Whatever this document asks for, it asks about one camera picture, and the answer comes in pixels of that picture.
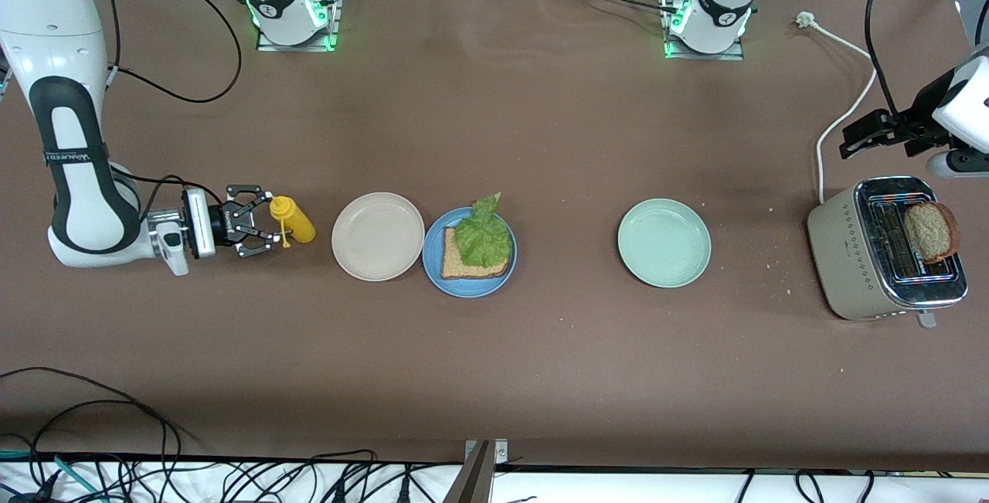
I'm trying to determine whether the yellow squeeze bottle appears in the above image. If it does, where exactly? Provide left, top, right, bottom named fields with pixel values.
left=267, top=195, right=317, bottom=250

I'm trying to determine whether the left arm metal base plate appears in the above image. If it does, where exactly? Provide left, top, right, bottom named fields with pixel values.
left=661, top=0, right=746, bottom=62

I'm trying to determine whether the beige plate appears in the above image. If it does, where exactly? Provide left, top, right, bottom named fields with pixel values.
left=331, top=192, right=426, bottom=283

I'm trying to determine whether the pale green plate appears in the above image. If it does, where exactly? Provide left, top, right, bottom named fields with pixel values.
left=617, top=198, right=712, bottom=289

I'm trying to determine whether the white toaster power cord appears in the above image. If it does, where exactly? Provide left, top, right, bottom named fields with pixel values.
left=796, top=11, right=879, bottom=205

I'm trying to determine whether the blue plate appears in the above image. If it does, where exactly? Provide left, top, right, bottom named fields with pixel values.
left=422, top=206, right=518, bottom=299

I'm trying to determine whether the teal cable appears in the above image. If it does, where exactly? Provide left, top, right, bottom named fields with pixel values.
left=0, top=449, right=109, bottom=503

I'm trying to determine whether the green lettuce leaf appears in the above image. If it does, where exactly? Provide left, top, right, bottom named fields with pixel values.
left=453, top=192, right=515, bottom=270

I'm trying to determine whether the rounded brown bread slice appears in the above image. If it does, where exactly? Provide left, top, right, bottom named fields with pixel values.
left=902, top=201, right=962, bottom=264

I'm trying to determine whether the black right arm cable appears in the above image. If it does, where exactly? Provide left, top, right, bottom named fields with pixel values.
left=104, top=0, right=243, bottom=104

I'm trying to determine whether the aluminium profile post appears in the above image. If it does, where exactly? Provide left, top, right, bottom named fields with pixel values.
left=442, top=439, right=509, bottom=503

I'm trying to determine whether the beige and chrome toaster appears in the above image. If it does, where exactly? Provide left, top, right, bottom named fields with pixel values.
left=807, top=175, right=970, bottom=329

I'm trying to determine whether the long black floor cable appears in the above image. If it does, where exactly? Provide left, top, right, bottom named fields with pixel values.
left=31, top=399, right=169, bottom=488
left=0, top=366, right=183, bottom=481

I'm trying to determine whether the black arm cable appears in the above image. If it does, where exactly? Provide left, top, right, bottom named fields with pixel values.
left=864, top=0, right=905, bottom=117
left=104, top=0, right=243, bottom=104

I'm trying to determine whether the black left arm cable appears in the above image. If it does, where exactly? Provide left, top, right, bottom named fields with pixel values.
left=864, top=0, right=905, bottom=117

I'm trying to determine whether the square brown bread slice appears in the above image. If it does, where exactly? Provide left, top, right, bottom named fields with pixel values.
left=440, top=225, right=512, bottom=281

